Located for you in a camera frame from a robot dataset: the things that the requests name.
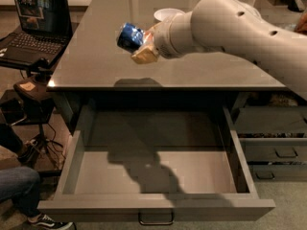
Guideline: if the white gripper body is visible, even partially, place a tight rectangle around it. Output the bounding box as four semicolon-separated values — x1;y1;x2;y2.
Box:
153;16;179;58

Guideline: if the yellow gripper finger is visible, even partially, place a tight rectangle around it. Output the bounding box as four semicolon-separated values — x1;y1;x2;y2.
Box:
143;23;160;43
131;44;159;64

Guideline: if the blue pepsi can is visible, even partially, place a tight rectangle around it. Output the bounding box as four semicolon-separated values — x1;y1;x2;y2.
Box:
117;23;144;53

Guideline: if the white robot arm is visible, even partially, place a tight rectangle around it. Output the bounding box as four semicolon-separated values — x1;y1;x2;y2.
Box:
131;0;307;99

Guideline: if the open grey top drawer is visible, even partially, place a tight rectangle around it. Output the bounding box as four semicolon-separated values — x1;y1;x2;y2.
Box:
39;105;275;222

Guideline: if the grey middle side drawer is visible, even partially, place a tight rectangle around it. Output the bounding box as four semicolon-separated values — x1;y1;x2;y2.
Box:
240;138;307;162

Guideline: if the grey lower side drawer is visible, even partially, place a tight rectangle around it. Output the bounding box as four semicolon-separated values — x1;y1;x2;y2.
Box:
249;165;307;182

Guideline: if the white ceramic bowl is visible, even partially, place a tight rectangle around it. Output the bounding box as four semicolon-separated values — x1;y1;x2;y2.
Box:
153;8;184;23

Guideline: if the black laptop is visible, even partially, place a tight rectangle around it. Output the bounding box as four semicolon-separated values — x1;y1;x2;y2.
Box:
0;0;73;69

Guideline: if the yellow sticky note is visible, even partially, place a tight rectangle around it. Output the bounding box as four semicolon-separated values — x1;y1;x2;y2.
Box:
20;81;35;91

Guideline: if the person leg in jeans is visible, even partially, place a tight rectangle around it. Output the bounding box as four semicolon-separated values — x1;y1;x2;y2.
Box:
0;167;40;218

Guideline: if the black and white sneaker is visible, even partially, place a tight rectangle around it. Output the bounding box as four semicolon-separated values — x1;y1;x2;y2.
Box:
28;214;73;230

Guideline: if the black drawer handle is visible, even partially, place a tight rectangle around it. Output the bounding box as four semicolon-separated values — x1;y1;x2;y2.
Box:
138;210;175;226

